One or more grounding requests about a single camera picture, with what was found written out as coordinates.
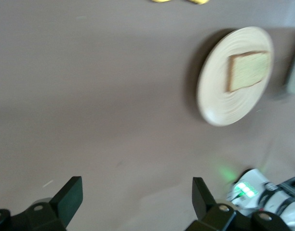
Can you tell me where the brown bread toast slice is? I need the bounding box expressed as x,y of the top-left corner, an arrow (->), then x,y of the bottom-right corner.
225,50 -> 271,93

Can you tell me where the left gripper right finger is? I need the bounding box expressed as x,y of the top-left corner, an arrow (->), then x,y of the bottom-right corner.
187,177 -> 291,231

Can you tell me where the green-lit right arm base board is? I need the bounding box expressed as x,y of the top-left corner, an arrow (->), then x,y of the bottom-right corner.
230,180 -> 259,205

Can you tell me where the cream chrome toaster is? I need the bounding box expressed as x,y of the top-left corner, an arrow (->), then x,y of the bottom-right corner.
283,35 -> 295,97

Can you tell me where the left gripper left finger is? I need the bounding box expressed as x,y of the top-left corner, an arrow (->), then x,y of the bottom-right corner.
0,176 -> 84,231

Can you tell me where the round wooden plate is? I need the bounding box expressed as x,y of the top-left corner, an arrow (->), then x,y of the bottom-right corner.
196,26 -> 275,128

